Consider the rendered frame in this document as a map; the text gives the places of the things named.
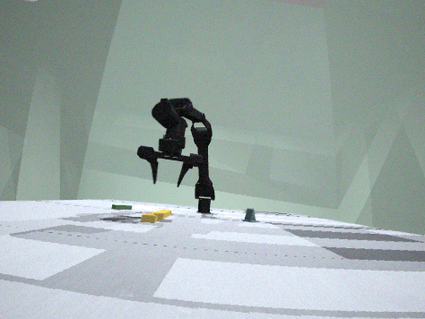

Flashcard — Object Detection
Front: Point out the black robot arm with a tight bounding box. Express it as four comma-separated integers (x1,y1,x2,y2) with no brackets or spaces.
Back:
152,98,215,214

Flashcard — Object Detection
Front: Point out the yellow bar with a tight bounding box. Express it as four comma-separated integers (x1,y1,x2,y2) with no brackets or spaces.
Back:
141,209,171,223

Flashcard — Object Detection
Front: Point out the green rectangular block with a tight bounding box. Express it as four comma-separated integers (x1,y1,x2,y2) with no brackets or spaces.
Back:
111,204,133,210

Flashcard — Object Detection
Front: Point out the teal wedge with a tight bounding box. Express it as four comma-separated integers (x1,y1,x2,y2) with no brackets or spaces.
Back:
244,210,258,222

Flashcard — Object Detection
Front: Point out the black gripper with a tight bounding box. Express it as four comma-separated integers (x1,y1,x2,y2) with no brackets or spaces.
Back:
137,132,203,187

